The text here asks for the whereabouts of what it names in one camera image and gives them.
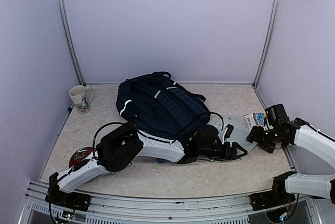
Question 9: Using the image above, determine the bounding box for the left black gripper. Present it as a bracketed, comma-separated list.
[199, 142, 247, 161]

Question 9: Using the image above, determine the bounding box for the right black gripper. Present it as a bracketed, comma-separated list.
[247, 125, 285, 153]

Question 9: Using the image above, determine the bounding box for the grey white book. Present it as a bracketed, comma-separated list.
[209, 115, 256, 154]

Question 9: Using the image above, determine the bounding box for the navy blue student backpack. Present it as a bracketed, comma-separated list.
[116, 72, 210, 140]

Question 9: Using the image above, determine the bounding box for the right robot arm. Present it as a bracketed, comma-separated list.
[247, 104, 334, 210]

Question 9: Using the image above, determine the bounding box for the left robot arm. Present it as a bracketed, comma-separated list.
[45, 122, 248, 211]

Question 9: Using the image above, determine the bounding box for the colourful comic booklet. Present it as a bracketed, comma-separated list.
[244, 113, 265, 130]

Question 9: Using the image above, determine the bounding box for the red floral plate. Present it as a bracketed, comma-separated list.
[69, 147, 93, 168]

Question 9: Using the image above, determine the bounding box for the white patterned ceramic cup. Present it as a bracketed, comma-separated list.
[69, 85, 94, 115]

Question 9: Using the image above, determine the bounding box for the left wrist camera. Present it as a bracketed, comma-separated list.
[222, 124, 234, 143]

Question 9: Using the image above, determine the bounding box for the front aluminium rail base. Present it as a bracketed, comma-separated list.
[16, 181, 325, 223]

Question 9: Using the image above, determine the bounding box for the right aluminium frame post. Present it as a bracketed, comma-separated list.
[251, 0, 284, 88]

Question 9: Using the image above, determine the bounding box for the aluminium frame post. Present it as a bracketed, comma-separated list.
[57, 0, 86, 85]
[251, 0, 284, 88]

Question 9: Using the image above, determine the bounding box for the left aluminium frame post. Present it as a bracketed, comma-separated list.
[57, 0, 86, 85]

